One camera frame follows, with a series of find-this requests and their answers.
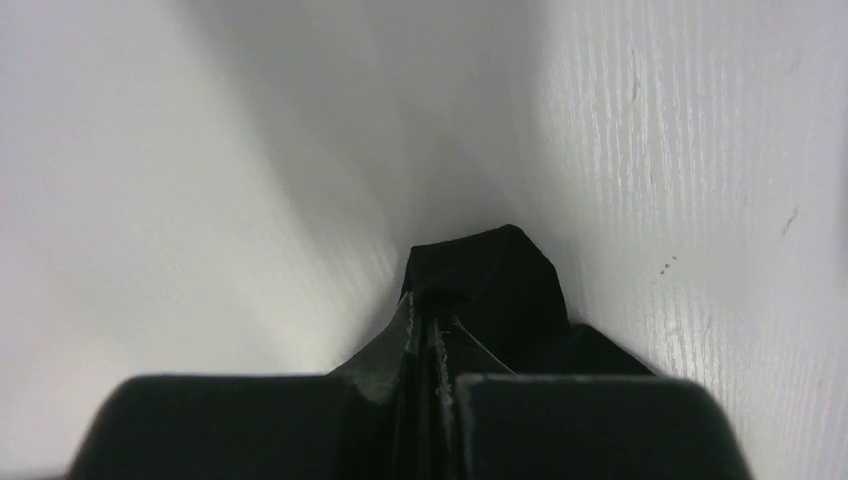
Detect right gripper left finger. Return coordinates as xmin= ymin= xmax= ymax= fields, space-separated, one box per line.
xmin=68 ymin=294 xmax=420 ymax=479

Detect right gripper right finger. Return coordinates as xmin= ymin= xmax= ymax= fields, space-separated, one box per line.
xmin=433 ymin=317 xmax=752 ymax=479

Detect black t shirt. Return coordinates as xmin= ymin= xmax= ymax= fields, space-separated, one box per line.
xmin=402 ymin=225 xmax=652 ymax=376

